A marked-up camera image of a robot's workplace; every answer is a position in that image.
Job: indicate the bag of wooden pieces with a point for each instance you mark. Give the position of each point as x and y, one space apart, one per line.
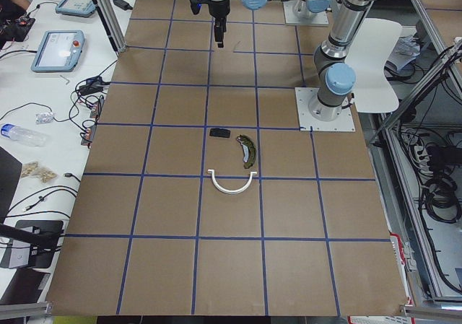
34 170

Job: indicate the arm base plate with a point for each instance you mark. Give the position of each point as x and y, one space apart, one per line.
306 12
318 120

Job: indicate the black power adapter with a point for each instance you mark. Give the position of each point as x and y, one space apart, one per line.
122 4

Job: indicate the aluminium frame post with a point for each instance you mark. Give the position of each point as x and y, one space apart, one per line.
110 25

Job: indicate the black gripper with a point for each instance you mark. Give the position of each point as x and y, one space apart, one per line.
219 8

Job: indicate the teach pendant far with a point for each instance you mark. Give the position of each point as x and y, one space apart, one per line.
78 8

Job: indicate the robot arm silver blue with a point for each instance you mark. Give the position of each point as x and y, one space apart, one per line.
337 78

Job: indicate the teach pendant near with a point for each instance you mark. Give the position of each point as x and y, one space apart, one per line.
59 51

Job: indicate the teach pendant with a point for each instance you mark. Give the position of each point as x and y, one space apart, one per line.
78 8
59 51

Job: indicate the plastic water bottle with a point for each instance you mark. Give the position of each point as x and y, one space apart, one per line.
23 135

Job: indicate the olive brake shoe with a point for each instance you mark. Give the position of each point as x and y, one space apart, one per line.
249 150

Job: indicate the black brake pad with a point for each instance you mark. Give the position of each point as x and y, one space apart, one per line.
220 133

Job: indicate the white curved plastic bracket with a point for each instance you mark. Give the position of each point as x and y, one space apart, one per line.
232 186

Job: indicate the black monitor stand base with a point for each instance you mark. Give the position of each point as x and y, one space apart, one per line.
31 243

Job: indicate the white chair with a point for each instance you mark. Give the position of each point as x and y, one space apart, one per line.
368 53

